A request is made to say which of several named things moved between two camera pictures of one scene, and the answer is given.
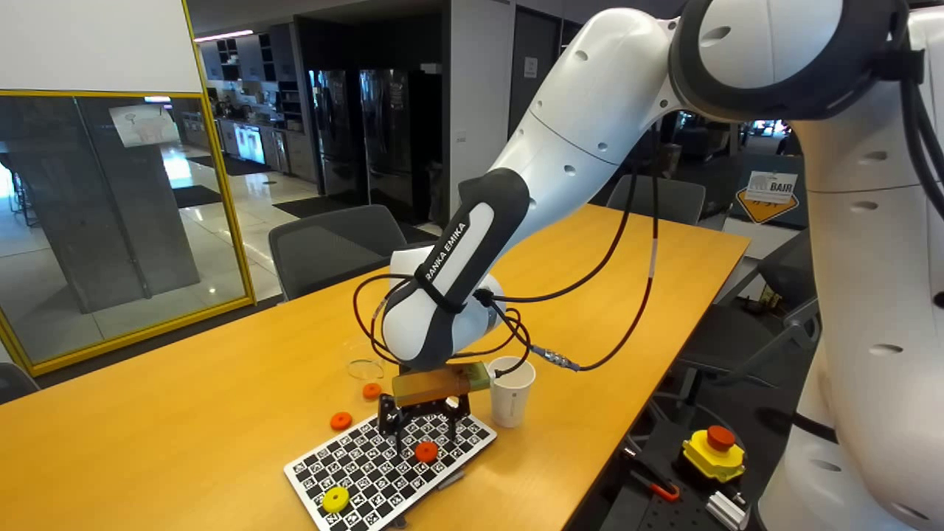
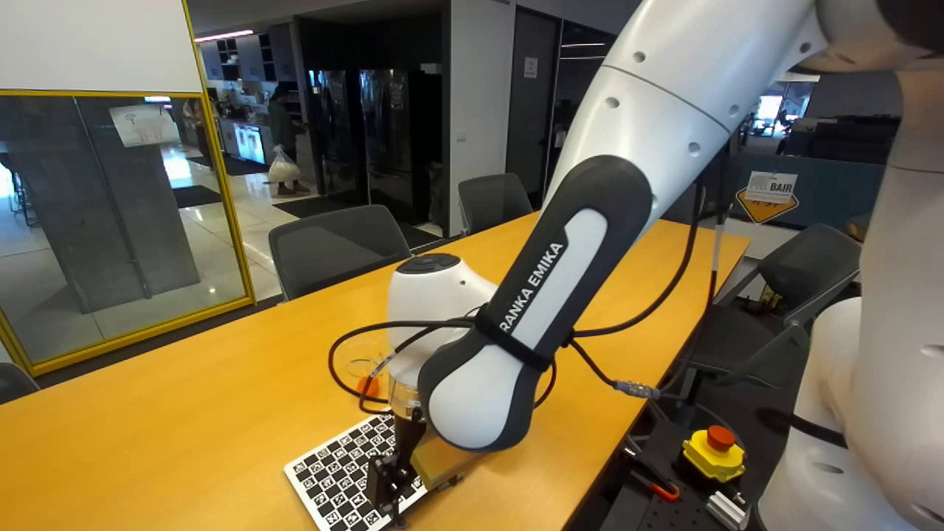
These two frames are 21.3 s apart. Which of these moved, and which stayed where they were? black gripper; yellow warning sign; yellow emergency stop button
Moved: black gripper
Stayed: yellow warning sign; yellow emergency stop button
